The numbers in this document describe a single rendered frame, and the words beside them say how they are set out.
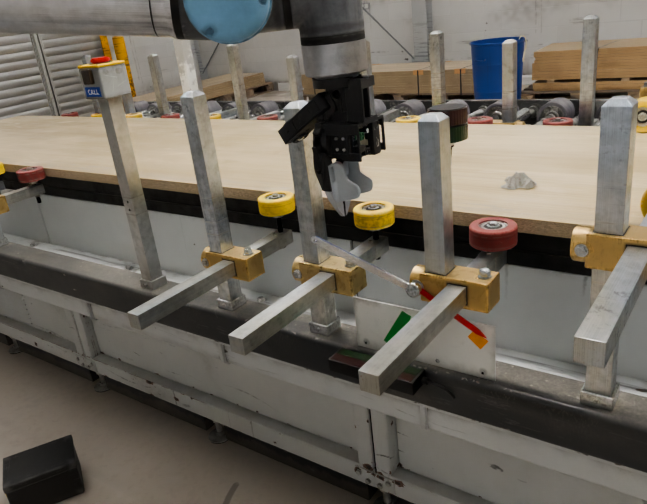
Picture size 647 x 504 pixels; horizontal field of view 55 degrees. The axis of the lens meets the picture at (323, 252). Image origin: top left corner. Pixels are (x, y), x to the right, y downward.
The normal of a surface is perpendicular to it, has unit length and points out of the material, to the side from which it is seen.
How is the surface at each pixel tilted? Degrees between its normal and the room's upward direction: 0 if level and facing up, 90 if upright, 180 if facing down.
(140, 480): 0
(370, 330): 90
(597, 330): 0
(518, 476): 90
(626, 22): 90
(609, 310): 0
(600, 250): 90
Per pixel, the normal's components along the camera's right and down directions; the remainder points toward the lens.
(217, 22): 0.14, 0.38
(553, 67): -0.54, 0.38
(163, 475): -0.11, -0.92
